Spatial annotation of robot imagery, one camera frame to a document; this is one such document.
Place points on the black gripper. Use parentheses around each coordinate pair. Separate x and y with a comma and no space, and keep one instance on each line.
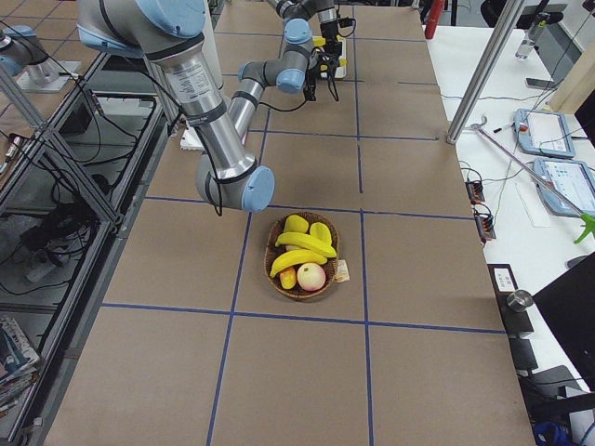
(329,29)
(310,82)

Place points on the yellow banana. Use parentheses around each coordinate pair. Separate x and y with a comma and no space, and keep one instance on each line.
(318,41)
(306,241)
(295,257)

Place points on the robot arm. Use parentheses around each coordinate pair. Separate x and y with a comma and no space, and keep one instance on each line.
(324,10)
(171,35)

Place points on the brown woven wicker basket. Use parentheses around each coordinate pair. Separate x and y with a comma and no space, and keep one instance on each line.
(272,251)

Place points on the white bear tray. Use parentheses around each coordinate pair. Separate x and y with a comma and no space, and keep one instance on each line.
(341,60)

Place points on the red cylinder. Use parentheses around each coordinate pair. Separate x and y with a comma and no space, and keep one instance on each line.
(433,18)

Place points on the yellow lemon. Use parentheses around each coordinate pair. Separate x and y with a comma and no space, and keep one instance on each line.
(296,223)

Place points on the pink white peach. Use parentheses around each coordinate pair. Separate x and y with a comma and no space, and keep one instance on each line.
(311,277)

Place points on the paper label tag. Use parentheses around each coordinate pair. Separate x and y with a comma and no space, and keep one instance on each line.
(342,271)

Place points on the yellow red mango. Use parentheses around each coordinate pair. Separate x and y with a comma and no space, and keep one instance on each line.
(288,278)

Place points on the water bottle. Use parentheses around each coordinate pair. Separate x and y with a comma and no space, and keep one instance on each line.
(531,36)

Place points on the blue teach pendant far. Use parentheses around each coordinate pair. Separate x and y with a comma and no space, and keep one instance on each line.
(543,133)

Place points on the blue teach pendant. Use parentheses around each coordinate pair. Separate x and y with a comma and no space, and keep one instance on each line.
(543,133)
(570,177)

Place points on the blue teach pendant near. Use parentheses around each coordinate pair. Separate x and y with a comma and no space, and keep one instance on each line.
(570,177)

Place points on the small steel cup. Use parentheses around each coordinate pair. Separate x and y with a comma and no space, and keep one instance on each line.
(519,300)

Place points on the green tipped reacher grabber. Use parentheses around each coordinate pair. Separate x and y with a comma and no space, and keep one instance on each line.
(587,219)

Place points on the black monitor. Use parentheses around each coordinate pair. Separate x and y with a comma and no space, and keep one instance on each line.
(567,307)

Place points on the stack of magazines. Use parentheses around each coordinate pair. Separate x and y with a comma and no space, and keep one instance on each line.
(19,360)

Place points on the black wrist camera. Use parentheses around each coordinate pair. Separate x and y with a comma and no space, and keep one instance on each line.
(346,23)

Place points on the aluminium frame post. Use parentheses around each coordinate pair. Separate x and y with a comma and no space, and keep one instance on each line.
(498,39)

